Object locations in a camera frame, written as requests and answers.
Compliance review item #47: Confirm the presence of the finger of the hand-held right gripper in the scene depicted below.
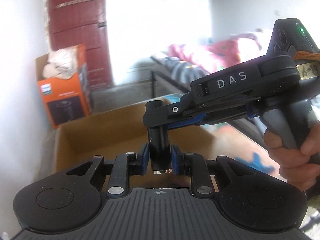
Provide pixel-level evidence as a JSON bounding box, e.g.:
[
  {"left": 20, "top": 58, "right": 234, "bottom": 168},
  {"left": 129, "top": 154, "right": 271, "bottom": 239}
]
[
  {"left": 142, "top": 94, "right": 209, "bottom": 129},
  {"left": 167, "top": 114, "right": 208, "bottom": 131}
]

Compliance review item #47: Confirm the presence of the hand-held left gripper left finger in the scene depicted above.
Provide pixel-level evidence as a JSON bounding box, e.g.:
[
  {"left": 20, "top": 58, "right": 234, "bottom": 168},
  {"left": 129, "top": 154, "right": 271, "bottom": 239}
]
[{"left": 65, "top": 142, "right": 150, "bottom": 197}]

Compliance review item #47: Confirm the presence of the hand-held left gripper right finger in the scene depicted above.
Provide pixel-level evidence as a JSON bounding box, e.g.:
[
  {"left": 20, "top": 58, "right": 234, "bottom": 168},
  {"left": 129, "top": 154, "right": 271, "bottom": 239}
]
[{"left": 171, "top": 144, "right": 255, "bottom": 196}]

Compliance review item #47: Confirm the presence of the black cylinder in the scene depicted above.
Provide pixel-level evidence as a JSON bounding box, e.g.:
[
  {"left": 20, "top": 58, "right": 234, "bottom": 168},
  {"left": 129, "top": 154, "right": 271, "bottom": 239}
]
[{"left": 146, "top": 100, "right": 173, "bottom": 174}]

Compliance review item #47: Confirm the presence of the brown cardboard box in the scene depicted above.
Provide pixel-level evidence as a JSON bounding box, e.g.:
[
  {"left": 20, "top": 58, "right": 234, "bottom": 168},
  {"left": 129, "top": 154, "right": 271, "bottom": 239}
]
[{"left": 54, "top": 102, "right": 222, "bottom": 182}]

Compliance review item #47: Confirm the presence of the person's right hand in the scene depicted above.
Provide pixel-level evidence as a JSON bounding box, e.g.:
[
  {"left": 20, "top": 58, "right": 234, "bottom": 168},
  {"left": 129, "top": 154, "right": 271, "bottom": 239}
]
[{"left": 263, "top": 122, "right": 320, "bottom": 193}]

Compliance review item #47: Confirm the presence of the pink blanket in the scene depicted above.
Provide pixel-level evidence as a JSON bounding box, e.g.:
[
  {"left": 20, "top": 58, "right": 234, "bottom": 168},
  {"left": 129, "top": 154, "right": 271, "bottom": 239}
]
[{"left": 167, "top": 31, "right": 264, "bottom": 73}]

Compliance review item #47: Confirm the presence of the grey striped cloth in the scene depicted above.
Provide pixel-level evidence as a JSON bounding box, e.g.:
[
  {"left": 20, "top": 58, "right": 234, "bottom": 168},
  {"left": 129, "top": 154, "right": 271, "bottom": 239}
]
[{"left": 160, "top": 57, "right": 209, "bottom": 82}]

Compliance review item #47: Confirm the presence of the blue sky printed table cover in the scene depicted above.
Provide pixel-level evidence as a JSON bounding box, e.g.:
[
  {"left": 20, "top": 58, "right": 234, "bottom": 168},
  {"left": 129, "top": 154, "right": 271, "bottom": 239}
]
[{"left": 155, "top": 93, "right": 284, "bottom": 182}]

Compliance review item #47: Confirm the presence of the orange printed carton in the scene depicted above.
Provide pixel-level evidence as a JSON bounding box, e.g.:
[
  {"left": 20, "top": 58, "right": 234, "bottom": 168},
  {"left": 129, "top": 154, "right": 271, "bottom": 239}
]
[{"left": 35, "top": 43, "right": 93, "bottom": 130}]

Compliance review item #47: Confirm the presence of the white crumpled cloth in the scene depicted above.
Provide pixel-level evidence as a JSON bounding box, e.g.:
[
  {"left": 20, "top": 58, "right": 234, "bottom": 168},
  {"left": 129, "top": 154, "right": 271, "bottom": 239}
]
[{"left": 41, "top": 47, "right": 78, "bottom": 80}]

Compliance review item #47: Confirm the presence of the red door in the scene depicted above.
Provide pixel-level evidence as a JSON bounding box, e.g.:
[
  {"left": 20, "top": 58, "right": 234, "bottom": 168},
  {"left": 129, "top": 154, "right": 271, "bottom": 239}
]
[{"left": 47, "top": 0, "right": 113, "bottom": 90}]

